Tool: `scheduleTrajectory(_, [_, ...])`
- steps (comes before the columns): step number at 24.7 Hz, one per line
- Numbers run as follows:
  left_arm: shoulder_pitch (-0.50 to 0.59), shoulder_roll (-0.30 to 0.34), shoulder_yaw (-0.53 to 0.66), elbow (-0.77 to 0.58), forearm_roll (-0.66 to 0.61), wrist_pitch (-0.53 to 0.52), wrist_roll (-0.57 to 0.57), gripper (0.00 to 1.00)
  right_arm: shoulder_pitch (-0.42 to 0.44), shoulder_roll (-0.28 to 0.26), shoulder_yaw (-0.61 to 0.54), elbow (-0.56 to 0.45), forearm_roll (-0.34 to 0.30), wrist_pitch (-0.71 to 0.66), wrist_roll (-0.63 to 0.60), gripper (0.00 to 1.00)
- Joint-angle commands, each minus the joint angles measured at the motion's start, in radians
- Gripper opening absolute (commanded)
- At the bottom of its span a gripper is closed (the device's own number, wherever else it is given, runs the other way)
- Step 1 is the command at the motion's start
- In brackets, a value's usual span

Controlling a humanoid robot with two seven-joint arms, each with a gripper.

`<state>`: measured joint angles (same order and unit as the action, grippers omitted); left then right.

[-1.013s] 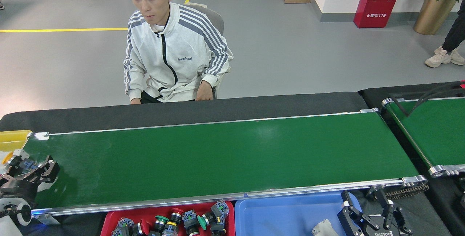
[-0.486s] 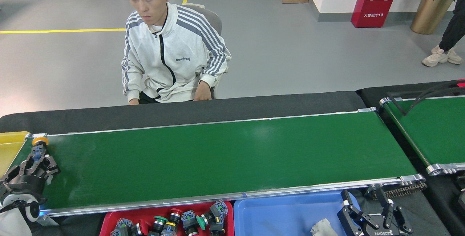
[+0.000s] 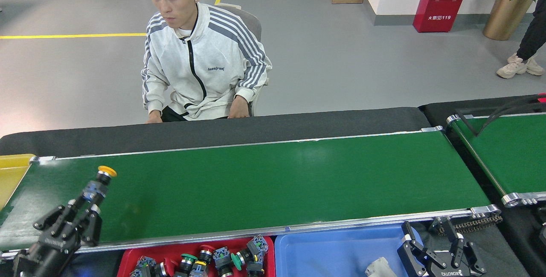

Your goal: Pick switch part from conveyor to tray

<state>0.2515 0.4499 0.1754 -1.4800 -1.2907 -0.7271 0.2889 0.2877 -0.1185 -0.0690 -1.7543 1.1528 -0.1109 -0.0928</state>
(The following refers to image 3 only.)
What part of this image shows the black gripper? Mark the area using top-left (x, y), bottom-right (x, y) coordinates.
top-left (13, 194), bottom-right (103, 277)
top-left (398, 217), bottom-right (487, 277)

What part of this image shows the white circuit breaker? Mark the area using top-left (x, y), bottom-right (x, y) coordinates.
top-left (365, 257), bottom-right (398, 277)

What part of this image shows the yellow push button switch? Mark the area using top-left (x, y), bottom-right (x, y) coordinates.
top-left (83, 165), bottom-right (118, 206)

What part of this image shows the green push button switch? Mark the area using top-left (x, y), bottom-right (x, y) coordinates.
top-left (173, 253), bottom-right (199, 277)

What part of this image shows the black switch with blue block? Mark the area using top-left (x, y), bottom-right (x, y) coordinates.
top-left (247, 255), bottom-right (266, 277)
top-left (212, 246), bottom-right (235, 277)

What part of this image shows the green mushroom button switch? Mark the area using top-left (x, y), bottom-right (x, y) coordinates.
top-left (230, 235), bottom-right (270, 271)

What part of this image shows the yellow plastic tray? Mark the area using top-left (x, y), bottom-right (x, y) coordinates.
top-left (0, 154), bottom-right (37, 209)

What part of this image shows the red plastic tray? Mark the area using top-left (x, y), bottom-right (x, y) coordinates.
top-left (116, 236), bottom-right (276, 277)

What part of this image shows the blue plastic tray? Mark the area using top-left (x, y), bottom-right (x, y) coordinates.
top-left (274, 224), bottom-right (425, 277)

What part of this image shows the short green conveyor belt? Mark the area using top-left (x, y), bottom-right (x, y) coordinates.
top-left (446, 112), bottom-right (546, 207)

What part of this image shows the long green conveyor belt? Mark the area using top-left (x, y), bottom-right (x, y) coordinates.
top-left (0, 126), bottom-right (501, 260)

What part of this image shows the person's left hand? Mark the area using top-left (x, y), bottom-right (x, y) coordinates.
top-left (229, 96), bottom-right (250, 119)

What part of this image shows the standing person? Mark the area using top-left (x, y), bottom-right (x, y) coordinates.
top-left (496, 4), bottom-right (546, 79)

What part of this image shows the seated person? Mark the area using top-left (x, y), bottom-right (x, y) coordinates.
top-left (141, 0), bottom-right (273, 124)

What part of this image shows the red fire extinguisher box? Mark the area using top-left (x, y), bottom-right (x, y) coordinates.
top-left (412, 0), bottom-right (474, 33)

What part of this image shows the grey chair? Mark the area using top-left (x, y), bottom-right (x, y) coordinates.
top-left (215, 3), bottom-right (270, 117)

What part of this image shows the black drive chain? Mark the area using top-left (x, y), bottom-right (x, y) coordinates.
top-left (429, 214), bottom-right (503, 235)

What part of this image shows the black cable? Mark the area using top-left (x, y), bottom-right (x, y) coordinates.
top-left (454, 94), bottom-right (546, 137)

